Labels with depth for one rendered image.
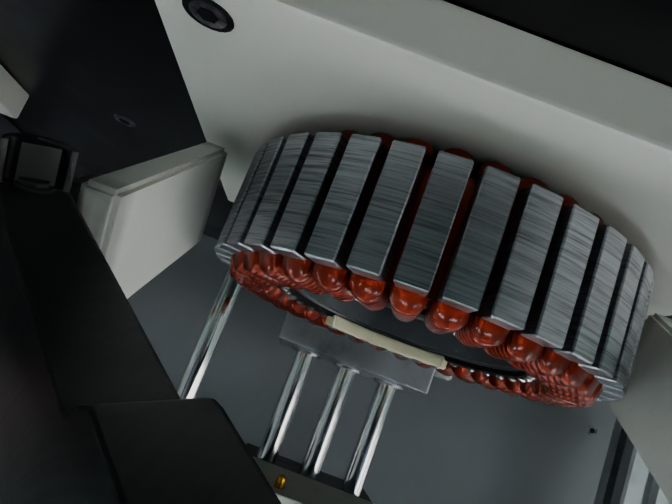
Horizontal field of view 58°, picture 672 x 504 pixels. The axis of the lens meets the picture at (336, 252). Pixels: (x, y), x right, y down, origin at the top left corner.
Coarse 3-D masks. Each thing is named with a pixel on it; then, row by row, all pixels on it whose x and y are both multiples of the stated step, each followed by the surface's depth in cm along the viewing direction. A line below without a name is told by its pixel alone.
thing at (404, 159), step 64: (256, 192) 14; (320, 192) 13; (384, 192) 12; (448, 192) 12; (512, 192) 12; (256, 256) 14; (320, 256) 12; (384, 256) 12; (448, 256) 12; (512, 256) 12; (576, 256) 12; (640, 256) 13; (320, 320) 20; (384, 320) 20; (448, 320) 12; (512, 320) 11; (576, 320) 12; (640, 320) 14; (512, 384) 18; (576, 384) 13
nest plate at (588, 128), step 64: (192, 0) 11; (256, 0) 10; (320, 0) 10; (384, 0) 10; (192, 64) 14; (256, 64) 12; (320, 64) 12; (384, 64) 11; (448, 64) 10; (512, 64) 10; (576, 64) 10; (256, 128) 16; (320, 128) 14; (384, 128) 13; (448, 128) 12; (512, 128) 11; (576, 128) 10; (640, 128) 10; (576, 192) 13; (640, 192) 12
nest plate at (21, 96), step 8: (0, 64) 23; (0, 72) 23; (0, 80) 23; (8, 80) 23; (0, 88) 23; (8, 88) 23; (16, 88) 24; (0, 96) 23; (8, 96) 24; (16, 96) 24; (24, 96) 25; (0, 104) 23; (8, 104) 24; (16, 104) 24; (24, 104) 25; (0, 112) 25; (8, 112) 24; (16, 112) 25
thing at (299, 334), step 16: (288, 320) 28; (304, 320) 28; (288, 336) 28; (304, 336) 28; (320, 336) 28; (336, 336) 28; (304, 352) 30; (320, 352) 28; (336, 352) 28; (352, 352) 28; (368, 352) 28; (384, 352) 28; (352, 368) 30; (368, 368) 28; (384, 368) 28; (400, 368) 28; (416, 368) 28; (432, 368) 28; (400, 384) 28; (416, 384) 28
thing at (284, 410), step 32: (288, 384) 30; (384, 384) 30; (288, 416) 30; (320, 416) 30; (384, 416) 30; (256, 448) 33; (320, 448) 29; (288, 480) 20; (320, 480) 30; (352, 480) 29
